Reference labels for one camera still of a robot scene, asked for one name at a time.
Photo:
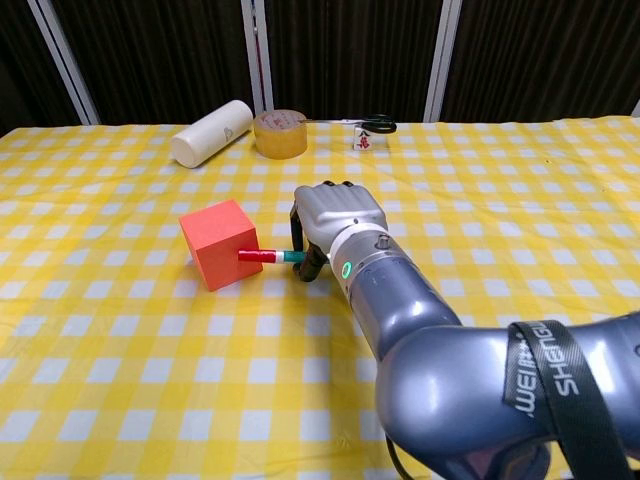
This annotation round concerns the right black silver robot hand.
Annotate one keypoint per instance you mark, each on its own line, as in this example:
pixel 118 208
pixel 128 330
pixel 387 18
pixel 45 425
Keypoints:
pixel 335 210

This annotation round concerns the red and teal marker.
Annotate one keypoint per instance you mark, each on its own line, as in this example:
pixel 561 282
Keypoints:
pixel 257 256

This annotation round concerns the pink cube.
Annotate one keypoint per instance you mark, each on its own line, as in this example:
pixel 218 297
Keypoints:
pixel 220 245

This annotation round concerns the white mahjong tile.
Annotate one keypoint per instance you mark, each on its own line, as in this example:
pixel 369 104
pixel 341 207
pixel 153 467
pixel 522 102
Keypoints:
pixel 363 138

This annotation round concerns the clear packing tape roll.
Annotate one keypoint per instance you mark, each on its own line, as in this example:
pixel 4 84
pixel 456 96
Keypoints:
pixel 280 137

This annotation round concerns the white cylindrical roll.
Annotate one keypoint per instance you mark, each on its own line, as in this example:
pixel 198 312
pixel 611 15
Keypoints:
pixel 210 134

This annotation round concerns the black pleated curtain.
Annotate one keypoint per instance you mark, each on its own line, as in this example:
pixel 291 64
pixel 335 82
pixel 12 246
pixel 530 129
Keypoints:
pixel 350 55

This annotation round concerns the yellow white checked tablecloth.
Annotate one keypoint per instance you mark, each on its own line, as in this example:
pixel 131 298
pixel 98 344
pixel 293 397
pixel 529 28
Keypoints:
pixel 125 350

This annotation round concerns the white aluminium frame post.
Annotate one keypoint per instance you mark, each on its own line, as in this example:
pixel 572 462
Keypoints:
pixel 636 109
pixel 62 62
pixel 257 55
pixel 442 60

